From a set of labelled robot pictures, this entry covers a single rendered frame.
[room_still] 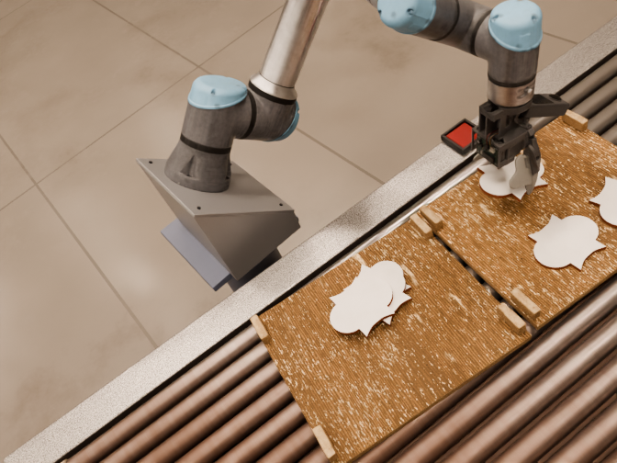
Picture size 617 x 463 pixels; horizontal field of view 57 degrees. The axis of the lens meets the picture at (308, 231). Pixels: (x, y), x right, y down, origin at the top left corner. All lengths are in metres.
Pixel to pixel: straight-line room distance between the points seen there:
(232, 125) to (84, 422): 0.69
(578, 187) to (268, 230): 0.66
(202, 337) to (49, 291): 1.83
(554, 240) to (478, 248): 0.14
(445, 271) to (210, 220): 0.49
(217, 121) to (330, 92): 1.94
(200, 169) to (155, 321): 1.38
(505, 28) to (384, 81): 2.21
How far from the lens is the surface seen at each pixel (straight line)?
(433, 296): 1.12
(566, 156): 1.33
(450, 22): 0.94
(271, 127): 1.32
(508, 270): 1.14
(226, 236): 1.24
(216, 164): 1.27
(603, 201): 1.24
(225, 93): 1.23
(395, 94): 3.01
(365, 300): 1.10
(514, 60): 0.95
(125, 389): 1.28
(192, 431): 1.16
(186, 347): 1.25
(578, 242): 1.17
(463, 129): 1.41
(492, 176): 1.17
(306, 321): 1.15
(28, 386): 2.77
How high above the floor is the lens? 1.90
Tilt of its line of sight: 49 degrees down
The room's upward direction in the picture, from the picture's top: 24 degrees counter-clockwise
